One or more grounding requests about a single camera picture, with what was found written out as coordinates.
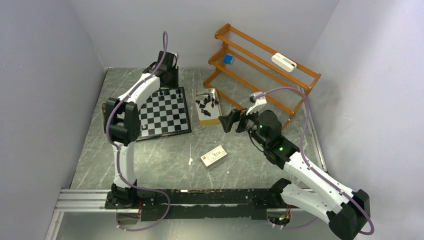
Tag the blue block on rack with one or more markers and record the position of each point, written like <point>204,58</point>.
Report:
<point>228,59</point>

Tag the white device on rack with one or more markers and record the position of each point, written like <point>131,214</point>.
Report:
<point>284,62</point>

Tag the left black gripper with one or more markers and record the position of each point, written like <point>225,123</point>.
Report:
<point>175,83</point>

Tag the white red card box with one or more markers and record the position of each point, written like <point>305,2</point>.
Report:
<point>213,156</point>

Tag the tin box black pieces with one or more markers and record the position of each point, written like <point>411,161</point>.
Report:
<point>208,106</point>

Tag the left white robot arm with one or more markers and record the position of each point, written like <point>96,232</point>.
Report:
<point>122,122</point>

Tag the black mounting base plate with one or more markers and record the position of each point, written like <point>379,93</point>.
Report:
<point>252,203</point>

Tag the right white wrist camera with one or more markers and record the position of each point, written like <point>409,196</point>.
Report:
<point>258,99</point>

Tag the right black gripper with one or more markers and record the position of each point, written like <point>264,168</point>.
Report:
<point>227,120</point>

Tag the orange wooden rack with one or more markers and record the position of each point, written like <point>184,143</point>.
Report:
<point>254,69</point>

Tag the tin box white pieces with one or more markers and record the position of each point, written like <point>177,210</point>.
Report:
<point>103,112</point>

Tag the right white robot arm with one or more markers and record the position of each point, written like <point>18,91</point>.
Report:
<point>344,210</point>

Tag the black white chessboard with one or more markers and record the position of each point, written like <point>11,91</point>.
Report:
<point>164,116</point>

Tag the aluminium rail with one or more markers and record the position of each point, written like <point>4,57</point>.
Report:
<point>79,200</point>

